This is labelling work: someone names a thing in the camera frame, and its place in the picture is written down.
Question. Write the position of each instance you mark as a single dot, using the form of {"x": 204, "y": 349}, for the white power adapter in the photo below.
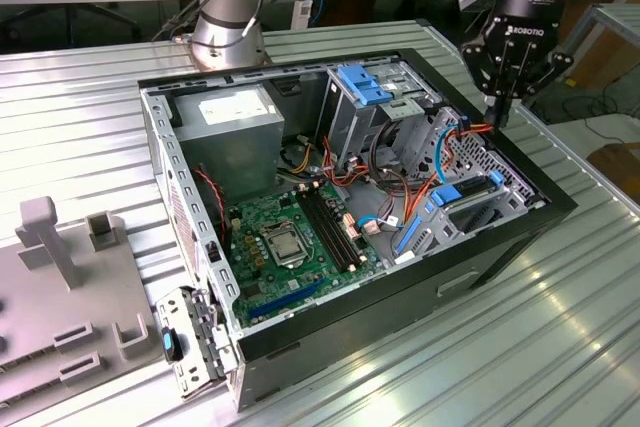
{"x": 301, "y": 14}

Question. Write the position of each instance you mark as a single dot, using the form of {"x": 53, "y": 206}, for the silver optical drive cage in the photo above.
{"x": 345, "y": 117}

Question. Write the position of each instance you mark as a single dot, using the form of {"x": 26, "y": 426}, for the blue plastic drive latch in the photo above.
{"x": 362, "y": 84}

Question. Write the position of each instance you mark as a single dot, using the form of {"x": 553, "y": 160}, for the grey parts rack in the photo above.
{"x": 40, "y": 307}

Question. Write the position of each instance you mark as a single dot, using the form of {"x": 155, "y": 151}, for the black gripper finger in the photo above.
{"x": 477, "y": 64}
{"x": 552, "y": 64}

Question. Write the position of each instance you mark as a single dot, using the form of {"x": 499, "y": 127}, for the hard disk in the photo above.
{"x": 445, "y": 195}

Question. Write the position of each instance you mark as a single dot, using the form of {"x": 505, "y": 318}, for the grey metal frame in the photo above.
{"x": 617, "y": 11}

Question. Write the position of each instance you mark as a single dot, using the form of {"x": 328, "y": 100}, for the black RAM slot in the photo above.
{"x": 324, "y": 233}
{"x": 342, "y": 225}
{"x": 330, "y": 231}
{"x": 336, "y": 228}

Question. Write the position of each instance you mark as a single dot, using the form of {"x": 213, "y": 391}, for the blue expansion slot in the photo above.
{"x": 285, "y": 299}

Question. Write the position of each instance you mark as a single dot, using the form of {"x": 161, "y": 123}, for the silver CPU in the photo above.
{"x": 284, "y": 246}

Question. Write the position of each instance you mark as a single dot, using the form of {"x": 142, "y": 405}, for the black open PC case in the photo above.
{"x": 400, "y": 307}

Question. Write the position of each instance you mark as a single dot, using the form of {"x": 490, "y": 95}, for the green motherboard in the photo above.
{"x": 265, "y": 292}

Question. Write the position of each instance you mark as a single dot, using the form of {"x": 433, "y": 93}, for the grey disk bay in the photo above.
{"x": 435, "y": 227}

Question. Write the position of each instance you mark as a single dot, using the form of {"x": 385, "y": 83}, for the brown cardboard box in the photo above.
{"x": 617, "y": 167}

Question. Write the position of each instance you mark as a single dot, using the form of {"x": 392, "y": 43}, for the grey power supply unit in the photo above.
{"x": 230, "y": 157}

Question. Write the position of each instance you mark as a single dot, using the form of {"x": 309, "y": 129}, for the silver card retention bracket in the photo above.
{"x": 175, "y": 317}

